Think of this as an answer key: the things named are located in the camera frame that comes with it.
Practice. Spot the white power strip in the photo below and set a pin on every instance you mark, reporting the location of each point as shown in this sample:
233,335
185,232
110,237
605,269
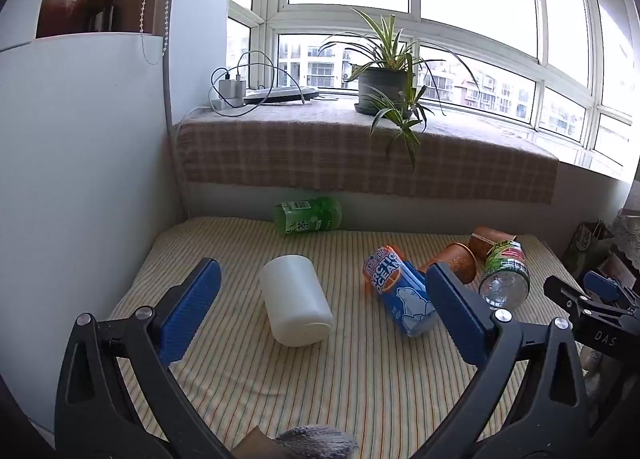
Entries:
225,104

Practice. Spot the flat black and white device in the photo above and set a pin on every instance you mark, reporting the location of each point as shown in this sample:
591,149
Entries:
280,94

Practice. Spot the grey knitted cloth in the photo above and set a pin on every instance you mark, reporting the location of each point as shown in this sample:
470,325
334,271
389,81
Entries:
315,441

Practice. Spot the white plastic cup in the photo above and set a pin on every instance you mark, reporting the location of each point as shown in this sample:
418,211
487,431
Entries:
295,301

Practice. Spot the white cabinet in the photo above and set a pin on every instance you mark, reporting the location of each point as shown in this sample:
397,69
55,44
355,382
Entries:
85,179

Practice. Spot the white charger plug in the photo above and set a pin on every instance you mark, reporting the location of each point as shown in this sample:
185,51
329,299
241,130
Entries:
226,89
239,89

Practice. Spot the blue and orange drink can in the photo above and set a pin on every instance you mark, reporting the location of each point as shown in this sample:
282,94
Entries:
400,294

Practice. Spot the dark plant saucer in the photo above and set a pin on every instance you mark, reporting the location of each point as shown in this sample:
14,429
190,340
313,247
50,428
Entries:
362,108

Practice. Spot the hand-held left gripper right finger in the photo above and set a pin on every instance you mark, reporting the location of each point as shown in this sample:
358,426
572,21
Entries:
456,315

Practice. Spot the striped bed sheet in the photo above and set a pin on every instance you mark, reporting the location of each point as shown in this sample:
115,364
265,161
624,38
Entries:
320,379

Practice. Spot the green tea bottle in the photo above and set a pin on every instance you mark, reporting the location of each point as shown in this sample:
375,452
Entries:
310,216

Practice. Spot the clear bottle with green label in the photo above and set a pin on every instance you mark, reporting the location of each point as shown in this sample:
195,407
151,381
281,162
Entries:
505,274

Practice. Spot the white lace cloth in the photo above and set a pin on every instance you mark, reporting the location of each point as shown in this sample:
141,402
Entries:
625,234

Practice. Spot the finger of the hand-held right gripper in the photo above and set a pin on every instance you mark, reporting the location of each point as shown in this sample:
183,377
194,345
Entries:
567,295
602,286

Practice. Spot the brown cardboard piece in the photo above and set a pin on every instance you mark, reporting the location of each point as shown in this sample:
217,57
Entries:
255,446

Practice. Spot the plaid brown cloth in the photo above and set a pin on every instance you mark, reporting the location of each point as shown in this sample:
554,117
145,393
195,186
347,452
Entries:
310,149

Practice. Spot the dark paper bag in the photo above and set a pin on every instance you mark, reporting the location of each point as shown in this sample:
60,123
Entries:
582,246

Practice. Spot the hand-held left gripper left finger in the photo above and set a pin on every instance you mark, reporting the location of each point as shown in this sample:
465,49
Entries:
192,309

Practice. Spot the potted spider plant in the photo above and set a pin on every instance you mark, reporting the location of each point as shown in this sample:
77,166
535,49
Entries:
385,81

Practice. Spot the white window frame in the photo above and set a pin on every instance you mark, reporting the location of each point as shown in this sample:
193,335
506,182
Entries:
415,26

